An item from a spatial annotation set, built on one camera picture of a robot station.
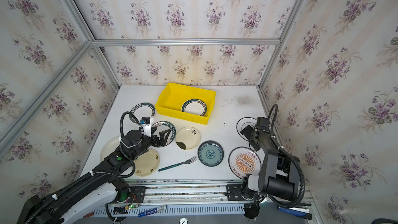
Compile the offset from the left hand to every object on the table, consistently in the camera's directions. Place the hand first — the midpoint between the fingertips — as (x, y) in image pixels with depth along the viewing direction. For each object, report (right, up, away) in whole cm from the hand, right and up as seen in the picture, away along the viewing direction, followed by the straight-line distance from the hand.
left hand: (163, 127), depth 77 cm
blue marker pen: (-3, -36, -9) cm, 37 cm away
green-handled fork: (+13, -20, +7) cm, 24 cm away
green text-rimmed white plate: (-5, -3, +20) cm, 21 cm away
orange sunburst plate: (+42, -20, +7) cm, 47 cm away
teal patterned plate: (+25, -16, +9) cm, 31 cm away
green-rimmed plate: (-20, +8, +27) cm, 35 cm away
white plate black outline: (+47, -1, +21) cm, 51 cm away
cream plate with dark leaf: (+11, -9, +15) cm, 21 cm away
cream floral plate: (-10, -21, +6) cm, 24 cm away
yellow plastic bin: (-3, +16, +36) cm, 40 cm away
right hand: (+47, -8, +13) cm, 49 cm away
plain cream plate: (-35, -13, +13) cm, 40 cm away
